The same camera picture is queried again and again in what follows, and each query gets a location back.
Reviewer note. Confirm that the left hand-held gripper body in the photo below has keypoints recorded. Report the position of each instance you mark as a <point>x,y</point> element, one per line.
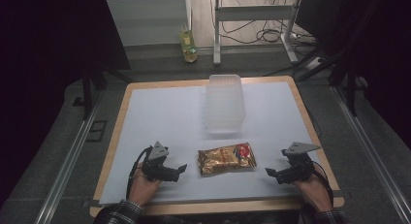
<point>157,166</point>

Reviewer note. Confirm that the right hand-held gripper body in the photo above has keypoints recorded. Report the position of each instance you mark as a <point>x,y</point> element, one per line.
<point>297,167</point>

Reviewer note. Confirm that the person's left hand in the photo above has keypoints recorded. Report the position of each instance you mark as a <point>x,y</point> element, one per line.
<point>143,188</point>

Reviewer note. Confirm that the person's right hand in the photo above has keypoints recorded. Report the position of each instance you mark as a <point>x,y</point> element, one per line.
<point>313,191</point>

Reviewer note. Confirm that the gold foil snack packet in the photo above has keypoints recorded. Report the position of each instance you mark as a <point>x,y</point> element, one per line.
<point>226,159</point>

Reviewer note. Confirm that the white table mat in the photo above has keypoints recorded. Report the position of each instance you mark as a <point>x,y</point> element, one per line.
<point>168,120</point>

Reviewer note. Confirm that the translucent plastic container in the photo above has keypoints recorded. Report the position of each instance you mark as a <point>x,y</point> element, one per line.
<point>224,104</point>

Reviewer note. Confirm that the black metal stand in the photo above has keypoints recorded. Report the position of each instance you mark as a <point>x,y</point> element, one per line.
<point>88,91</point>
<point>350,88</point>

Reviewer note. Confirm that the white power strip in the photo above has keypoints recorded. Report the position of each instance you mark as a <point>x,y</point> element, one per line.
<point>313,63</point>

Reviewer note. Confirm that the yellow drink bottle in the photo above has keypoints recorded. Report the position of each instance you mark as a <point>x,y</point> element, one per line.
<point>188,44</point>

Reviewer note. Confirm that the black floor bracket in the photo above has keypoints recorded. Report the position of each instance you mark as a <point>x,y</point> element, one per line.
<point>97,131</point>

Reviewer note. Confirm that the aluminium floor rail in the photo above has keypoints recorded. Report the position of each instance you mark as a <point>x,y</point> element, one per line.
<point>371,153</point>
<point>64,166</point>

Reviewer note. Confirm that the white metal desk frame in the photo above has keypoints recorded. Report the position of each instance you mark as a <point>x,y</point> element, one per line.
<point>255,13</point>

